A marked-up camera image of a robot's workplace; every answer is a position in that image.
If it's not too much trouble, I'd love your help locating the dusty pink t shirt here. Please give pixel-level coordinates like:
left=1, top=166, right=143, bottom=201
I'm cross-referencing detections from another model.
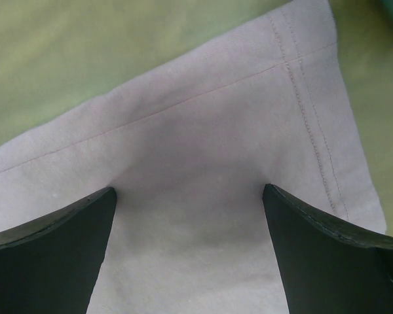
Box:
left=0, top=1, right=386, bottom=313

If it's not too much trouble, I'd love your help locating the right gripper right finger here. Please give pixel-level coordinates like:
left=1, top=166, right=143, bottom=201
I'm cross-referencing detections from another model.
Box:
left=263, top=184, right=393, bottom=314

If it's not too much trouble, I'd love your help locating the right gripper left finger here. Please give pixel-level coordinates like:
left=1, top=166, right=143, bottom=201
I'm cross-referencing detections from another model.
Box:
left=0, top=187, right=117, bottom=313

